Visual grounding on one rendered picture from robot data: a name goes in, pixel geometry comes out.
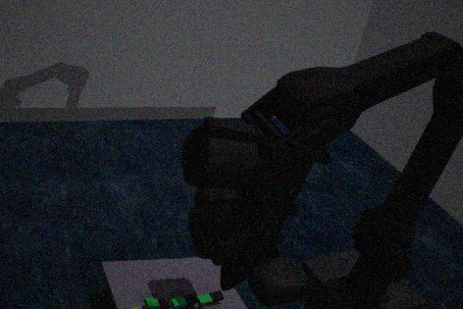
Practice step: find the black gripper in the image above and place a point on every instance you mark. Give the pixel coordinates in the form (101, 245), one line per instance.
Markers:
(273, 281)

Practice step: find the grey switch panel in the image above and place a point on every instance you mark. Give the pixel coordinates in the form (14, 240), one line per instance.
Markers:
(184, 283)

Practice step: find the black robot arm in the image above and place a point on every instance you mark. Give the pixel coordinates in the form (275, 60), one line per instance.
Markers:
(318, 105)

